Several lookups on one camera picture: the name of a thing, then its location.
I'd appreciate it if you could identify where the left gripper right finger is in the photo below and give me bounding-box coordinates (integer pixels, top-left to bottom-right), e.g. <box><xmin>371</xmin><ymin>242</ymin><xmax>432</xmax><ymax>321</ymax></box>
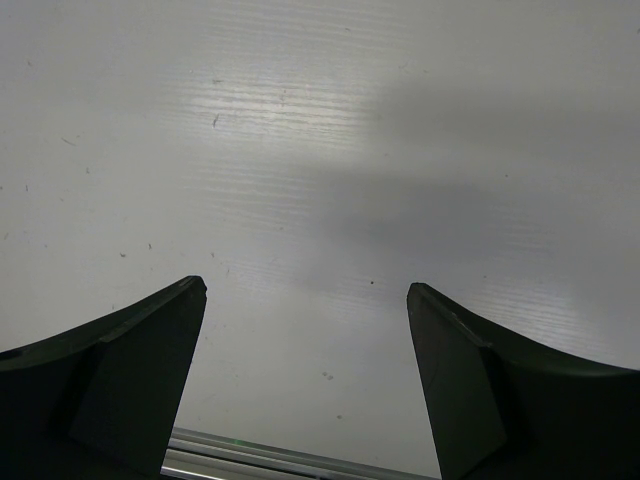
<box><xmin>406</xmin><ymin>283</ymin><xmax>639</xmax><ymax>479</ymax></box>

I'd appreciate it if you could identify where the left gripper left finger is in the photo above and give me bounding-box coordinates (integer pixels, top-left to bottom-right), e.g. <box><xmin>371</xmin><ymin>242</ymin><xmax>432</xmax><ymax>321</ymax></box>
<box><xmin>1</xmin><ymin>276</ymin><xmax>207</xmax><ymax>479</ymax></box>

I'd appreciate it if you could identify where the front aluminium rail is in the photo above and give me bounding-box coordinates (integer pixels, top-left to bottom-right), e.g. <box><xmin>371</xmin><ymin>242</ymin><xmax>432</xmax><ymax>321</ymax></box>
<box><xmin>161</xmin><ymin>428</ymin><xmax>417</xmax><ymax>480</ymax></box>

